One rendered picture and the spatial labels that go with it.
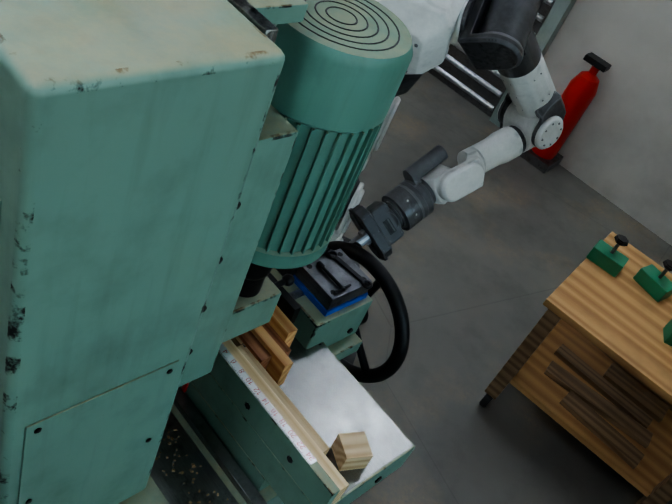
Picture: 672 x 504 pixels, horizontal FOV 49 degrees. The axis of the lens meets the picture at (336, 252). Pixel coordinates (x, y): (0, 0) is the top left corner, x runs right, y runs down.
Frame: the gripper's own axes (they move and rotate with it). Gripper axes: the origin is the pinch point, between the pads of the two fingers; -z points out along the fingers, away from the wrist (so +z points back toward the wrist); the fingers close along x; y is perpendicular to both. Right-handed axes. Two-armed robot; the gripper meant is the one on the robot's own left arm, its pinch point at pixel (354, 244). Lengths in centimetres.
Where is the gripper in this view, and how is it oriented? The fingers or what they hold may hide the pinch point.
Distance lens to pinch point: 150.2
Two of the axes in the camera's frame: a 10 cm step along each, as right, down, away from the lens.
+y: 3.6, 0.8, -9.3
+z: 7.7, -5.9, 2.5
